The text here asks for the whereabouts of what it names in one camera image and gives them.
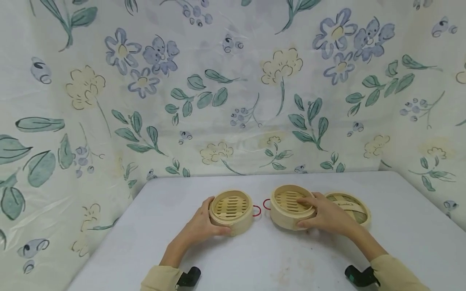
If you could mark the woven bamboo steamer lid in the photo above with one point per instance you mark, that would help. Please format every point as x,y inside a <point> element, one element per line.
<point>349,207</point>

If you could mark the person's right thumb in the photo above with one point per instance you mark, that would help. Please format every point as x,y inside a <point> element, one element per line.
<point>305,223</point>

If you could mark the person's right forearm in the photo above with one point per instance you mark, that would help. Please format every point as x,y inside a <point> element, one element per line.
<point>378,258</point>

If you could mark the person's left fingers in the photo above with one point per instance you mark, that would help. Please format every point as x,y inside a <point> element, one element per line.
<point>209,208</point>

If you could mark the person's right fingers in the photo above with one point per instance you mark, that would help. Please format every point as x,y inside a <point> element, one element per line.
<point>319,196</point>

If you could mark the person's left thumb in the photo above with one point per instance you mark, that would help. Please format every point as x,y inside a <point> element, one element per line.
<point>220,231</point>

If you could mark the person's right hand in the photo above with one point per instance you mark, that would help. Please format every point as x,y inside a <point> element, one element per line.
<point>329,218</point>

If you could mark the person's right index finger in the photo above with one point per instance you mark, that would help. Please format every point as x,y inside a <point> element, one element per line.
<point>307,201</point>

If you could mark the person's left hand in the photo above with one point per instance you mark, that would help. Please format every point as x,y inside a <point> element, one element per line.
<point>198,228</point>

